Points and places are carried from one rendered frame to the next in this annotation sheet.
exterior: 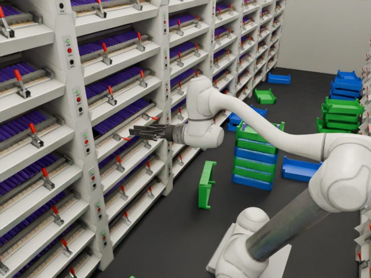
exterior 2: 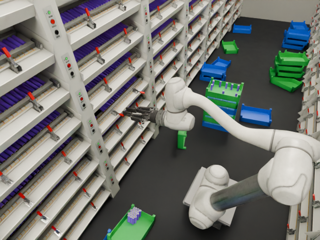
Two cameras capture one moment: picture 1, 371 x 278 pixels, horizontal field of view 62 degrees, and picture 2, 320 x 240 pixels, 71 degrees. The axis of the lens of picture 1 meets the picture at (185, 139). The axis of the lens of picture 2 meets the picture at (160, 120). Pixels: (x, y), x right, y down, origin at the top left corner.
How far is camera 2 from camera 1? 34 cm
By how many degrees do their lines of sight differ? 14
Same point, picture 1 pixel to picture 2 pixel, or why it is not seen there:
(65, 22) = (62, 44)
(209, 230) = (185, 165)
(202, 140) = (178, 127)
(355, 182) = (293, 190)
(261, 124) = (224, 120)
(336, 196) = (278, 196)
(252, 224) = (215, 180)
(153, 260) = (147, 189)
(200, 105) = (175, 103)
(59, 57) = (62, 73)
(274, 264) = not seen: hidden behind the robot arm
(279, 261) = not seen: hidden behind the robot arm
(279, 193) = not seen: hidden behind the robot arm
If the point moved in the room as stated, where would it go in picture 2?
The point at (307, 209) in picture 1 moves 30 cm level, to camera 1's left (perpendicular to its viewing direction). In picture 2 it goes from (255, 192) to (184, 193)
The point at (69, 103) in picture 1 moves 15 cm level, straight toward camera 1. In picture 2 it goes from (75, 104) to (78, 123)
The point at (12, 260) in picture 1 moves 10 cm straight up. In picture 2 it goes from (51, 212) to (43, 203)
